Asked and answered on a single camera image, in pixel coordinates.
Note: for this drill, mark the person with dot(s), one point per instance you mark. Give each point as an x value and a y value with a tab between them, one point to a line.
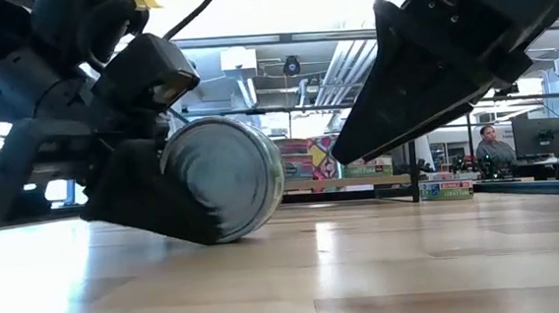
496	153

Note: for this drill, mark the Bumble Bee light tuna can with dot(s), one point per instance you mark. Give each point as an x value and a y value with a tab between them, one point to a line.
447	191
231	174

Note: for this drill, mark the colourful patterned quilt panel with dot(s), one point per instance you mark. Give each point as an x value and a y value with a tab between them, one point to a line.
324	156

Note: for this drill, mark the black camera box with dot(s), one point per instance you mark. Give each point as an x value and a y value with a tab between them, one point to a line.
507	90

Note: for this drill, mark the wooden shelf with black frame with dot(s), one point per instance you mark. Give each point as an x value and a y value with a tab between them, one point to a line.
350	182

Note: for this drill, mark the black dome camera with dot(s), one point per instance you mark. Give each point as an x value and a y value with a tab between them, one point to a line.
291	67

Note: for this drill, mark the yellow tag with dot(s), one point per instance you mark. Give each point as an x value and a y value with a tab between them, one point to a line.
146	1

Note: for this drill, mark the white square light box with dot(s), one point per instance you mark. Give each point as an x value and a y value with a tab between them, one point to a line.
238	58

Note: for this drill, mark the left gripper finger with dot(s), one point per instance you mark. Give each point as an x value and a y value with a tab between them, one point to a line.
139	196

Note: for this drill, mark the black computer monitor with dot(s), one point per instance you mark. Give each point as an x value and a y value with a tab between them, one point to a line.
547	138

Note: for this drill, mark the silver-lid tuna can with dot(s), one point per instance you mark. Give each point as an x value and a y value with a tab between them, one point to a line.
369	168

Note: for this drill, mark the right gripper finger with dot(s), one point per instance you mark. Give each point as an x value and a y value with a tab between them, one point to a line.
412	83

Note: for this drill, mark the silver duct pipes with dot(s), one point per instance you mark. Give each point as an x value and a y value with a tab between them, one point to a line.
347	73

